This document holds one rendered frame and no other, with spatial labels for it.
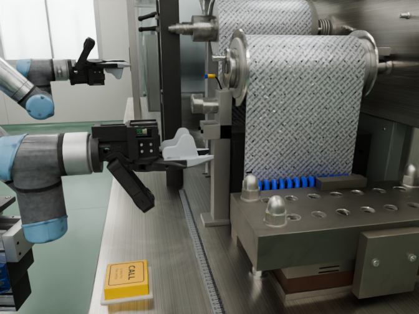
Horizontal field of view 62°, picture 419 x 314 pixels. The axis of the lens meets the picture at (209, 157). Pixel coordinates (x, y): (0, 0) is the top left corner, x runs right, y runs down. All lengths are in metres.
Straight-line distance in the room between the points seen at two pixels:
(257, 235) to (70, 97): 5.93
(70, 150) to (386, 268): 0.54
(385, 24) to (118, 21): 5.55
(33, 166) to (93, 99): 5.67
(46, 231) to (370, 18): 0.81
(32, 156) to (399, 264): 0.61
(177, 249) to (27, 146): 0.34
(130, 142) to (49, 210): 0.18
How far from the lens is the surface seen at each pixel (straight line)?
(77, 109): 6.35
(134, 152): 0.61
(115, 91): 6.24
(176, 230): 0.80
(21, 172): 0.64
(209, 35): 0.92
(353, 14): 0.98
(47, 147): 0.63
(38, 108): 1.15
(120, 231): 0.81
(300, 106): 0.69
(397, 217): 0.64
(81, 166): 0.62
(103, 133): 0.62
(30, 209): 0.67
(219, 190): 0.78
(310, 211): 0.61
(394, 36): 0.84
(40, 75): 1.28
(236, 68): 0.67
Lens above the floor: 1.29
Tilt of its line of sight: 18 degrees down
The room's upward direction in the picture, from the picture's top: straight up
